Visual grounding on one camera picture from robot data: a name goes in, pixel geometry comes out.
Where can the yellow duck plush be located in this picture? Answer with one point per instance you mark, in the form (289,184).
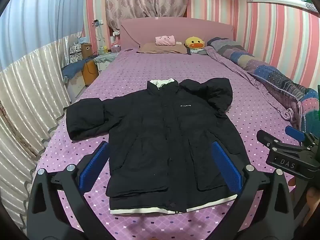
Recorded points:
(195,42)

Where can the cardboard box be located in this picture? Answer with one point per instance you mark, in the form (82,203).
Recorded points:
(86,50)

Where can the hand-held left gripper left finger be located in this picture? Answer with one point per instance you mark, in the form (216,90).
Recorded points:
(93,167)

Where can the pink headboard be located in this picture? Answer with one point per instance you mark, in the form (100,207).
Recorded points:
(175,28)

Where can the wall power strip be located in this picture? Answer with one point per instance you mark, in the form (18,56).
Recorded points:
(98,23)

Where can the brown pillow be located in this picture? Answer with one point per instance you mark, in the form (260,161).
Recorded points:
(162,48)

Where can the pink plush pillow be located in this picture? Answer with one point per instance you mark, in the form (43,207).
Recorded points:
(165,40)

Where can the orange cabinet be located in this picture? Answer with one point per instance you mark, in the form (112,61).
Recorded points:
(90,72)

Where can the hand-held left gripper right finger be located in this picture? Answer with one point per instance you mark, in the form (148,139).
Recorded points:
(227,167)

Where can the floral patterned box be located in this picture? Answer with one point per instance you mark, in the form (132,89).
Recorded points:
(75,53)

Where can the person's right hand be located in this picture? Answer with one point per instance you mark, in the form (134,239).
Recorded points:
(313,197)

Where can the black padded jacket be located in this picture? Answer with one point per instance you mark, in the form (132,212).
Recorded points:
(172,135)

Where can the blue cloth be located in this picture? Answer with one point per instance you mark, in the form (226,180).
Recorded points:
(75,68)

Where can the pink patterned curtain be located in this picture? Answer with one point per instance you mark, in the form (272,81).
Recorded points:
(145,0)

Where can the white wall outlet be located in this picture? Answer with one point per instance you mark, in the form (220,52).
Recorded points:
(116,33)

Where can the white nightstand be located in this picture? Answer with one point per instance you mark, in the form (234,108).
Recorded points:
(105,61)

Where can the grey cloth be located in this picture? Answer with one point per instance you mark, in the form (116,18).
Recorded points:
(198,51)

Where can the patchwork quilt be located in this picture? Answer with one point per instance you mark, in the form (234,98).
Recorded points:
(272,77)

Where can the bed with purple dotted sheet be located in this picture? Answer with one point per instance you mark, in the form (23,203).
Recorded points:
(140,70)

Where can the beige striped curtain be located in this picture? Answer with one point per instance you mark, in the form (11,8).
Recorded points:
(27,87)

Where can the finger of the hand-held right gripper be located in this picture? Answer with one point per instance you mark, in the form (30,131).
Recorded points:
(265,138)
(295,132)

